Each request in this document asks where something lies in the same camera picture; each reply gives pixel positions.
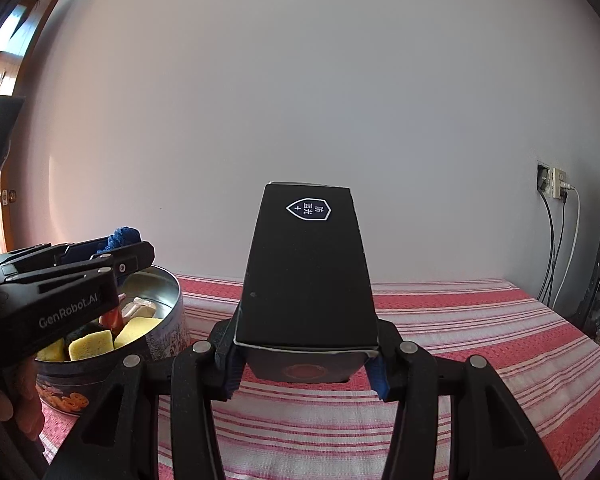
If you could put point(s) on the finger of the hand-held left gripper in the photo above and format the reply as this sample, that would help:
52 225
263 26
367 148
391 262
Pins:
30 255
125 262

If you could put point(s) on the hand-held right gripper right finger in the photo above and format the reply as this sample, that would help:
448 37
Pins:
430 385

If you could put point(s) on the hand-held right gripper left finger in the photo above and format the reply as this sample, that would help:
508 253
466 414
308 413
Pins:
180 385

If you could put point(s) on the yellow green scouring sponge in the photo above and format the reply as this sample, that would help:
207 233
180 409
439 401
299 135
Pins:
52 351
136 330

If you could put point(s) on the beige snack packet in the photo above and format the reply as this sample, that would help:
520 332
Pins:
137 306

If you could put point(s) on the red snack packet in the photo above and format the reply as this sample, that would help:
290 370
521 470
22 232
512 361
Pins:
111 317

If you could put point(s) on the round metal cookie tin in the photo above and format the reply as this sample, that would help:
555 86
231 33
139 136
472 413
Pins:
165 320

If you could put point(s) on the black cardboard box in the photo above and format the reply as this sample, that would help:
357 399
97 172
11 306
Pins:
305 280

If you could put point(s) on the red striped desktop tablecloth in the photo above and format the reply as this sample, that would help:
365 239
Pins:
455 410

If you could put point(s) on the person's left hand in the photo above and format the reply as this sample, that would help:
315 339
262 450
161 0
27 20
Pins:
7 400

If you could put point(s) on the door latch plate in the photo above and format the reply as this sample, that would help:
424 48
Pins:
11 194

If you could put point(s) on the wooden door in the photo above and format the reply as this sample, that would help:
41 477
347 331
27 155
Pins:
10 60

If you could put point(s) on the wall power socket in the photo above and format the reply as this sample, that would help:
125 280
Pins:
554 180

